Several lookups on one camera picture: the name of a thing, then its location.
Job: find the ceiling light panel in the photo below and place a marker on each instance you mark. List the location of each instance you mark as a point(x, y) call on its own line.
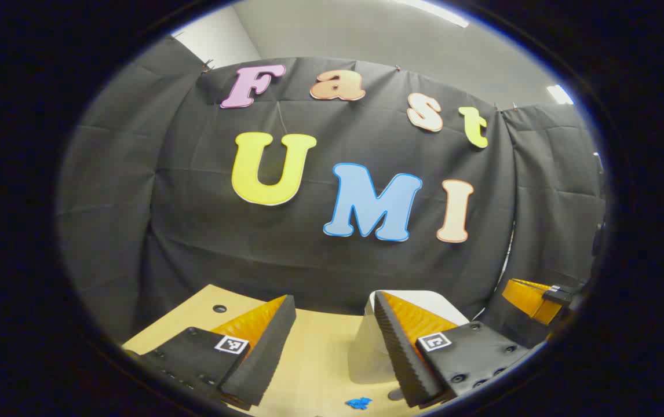
point(559, 94)
point(436, 14)

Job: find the blue paper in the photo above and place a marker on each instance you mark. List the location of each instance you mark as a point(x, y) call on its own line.
point(359, 402)

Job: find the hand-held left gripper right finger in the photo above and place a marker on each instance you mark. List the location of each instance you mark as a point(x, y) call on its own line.
point(401, 359)

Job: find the white desktop garbage bin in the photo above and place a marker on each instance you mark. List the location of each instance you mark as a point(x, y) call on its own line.
point(367, 353)

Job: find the black backdrop cloth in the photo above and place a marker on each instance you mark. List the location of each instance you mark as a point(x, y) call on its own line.
point(193, 220)

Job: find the wooden desktop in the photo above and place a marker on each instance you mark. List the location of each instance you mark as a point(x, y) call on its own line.
point(320, 359)

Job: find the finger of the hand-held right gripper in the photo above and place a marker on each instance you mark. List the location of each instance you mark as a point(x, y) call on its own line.
point(526, 298)

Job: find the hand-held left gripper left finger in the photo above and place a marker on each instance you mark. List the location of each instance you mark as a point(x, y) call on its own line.
point(262, 359)

